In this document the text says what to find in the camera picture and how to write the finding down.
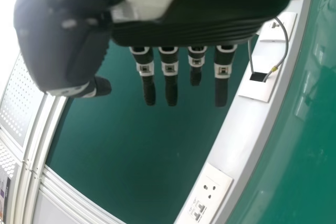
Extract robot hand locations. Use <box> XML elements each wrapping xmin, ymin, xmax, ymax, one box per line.
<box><xmin>13</xmin><ymin>0</ymin><xmax>308</xmax><ymax>108</ymax></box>

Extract white table trunking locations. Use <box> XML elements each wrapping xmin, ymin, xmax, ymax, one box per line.
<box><xmin>172</xmin><ymin>0</ymin><xmax>317</xmax><ymax>224</ymax></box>

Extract white socket panel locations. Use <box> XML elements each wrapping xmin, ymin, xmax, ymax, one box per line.
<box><xmin>184</xmin><ymin>162</ymin><xmax>235</xmax><ymax>224</ymax></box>

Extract grey data cable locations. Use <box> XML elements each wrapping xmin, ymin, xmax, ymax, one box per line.
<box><xmin>247</xmin><ymin>16</ymin><xmax>290</xmax><ymax>83</ymax></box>

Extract white cable outlet panel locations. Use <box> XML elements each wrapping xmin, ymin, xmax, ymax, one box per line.
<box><xmin>238</xmin><ymin>71</ymin><xmax>277</xmax><ymax>103</ymax></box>

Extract aluminium frame rail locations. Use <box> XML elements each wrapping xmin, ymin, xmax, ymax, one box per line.
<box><xmin>22</xmin><ymin>94</ymin><xmax>68</xmax><ymax>175</ymax></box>
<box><xmin>33</xmin><ymin>165</ymin><xmax>129</xmax><ymax>224</ymax></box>

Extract perforated white cable duct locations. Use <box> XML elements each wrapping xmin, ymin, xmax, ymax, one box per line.
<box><xmin>0</xmin><ymin>52</ymin><xmax>47</xmax><ymax>147</ymax></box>

